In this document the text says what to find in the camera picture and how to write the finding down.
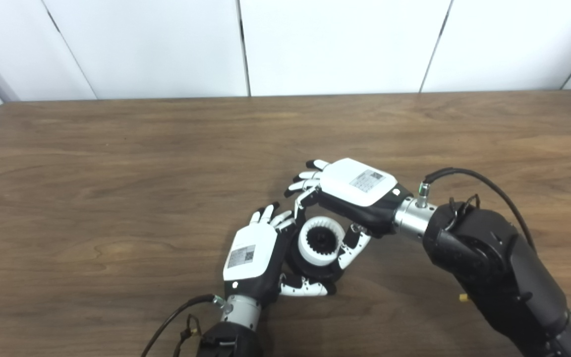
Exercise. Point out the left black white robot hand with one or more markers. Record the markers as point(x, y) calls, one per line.
point(248, 253)

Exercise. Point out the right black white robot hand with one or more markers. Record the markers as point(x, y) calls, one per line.
point(360, 186)

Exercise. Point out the round black plastic part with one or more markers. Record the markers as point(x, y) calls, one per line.
point(321, 240)

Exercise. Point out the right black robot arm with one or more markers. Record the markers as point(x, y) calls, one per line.
point(493, 267)

